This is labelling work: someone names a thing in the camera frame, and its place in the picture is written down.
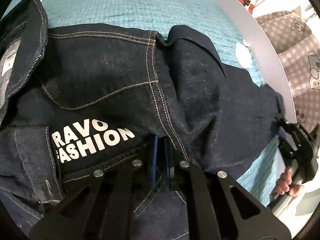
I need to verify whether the teal quilted bed cover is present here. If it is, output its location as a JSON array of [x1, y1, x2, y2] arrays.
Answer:
[[40, 0, 278, 205]]

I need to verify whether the person's right hand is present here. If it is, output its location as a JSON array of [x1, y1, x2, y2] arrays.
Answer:
[[271, 167, 305, 197]]

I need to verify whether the dark denim jacket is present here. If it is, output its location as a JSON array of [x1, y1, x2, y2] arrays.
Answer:
[[1, 0, 284, 239]]

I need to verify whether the pink checked cartoon cloth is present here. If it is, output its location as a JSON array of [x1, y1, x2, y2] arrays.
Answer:
[[256, 11, 320, 132]]

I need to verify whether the white bed frame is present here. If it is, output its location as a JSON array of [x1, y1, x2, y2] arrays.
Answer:
[[216, 0, 297, 123]]

